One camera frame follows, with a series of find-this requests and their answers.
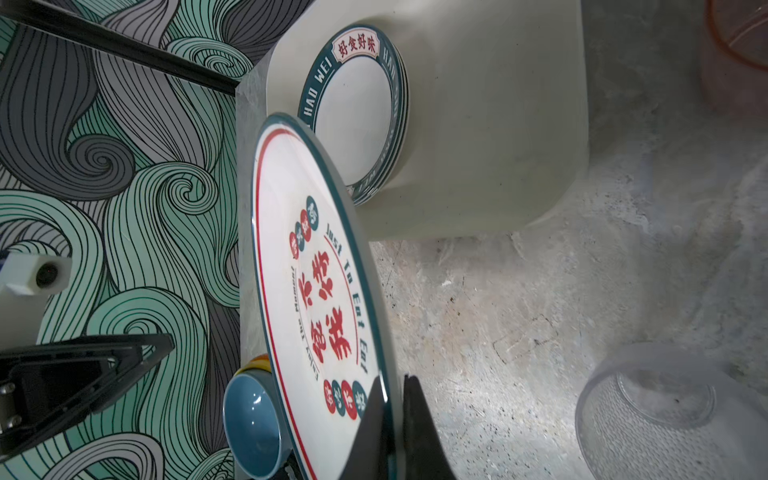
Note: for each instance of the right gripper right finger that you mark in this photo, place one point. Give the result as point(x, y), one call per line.
point(425, 458)

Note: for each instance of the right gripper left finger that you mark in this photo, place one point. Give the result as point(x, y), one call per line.
point(368, 458)

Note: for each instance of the green rim lettered plate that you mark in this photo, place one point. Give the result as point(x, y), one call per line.
point(356, 100)

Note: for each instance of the clear plastic cup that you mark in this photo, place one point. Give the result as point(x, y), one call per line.
point(653, 411)

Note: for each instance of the blue bowl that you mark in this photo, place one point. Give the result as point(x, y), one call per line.
point(255, 425)

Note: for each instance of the white plastic bin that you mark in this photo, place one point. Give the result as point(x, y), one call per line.
point(498, 120)

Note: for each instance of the pink plastic cup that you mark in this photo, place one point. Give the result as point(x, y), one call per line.
point(733, 57)

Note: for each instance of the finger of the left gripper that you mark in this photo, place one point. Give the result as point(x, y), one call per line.
point(48, 388)

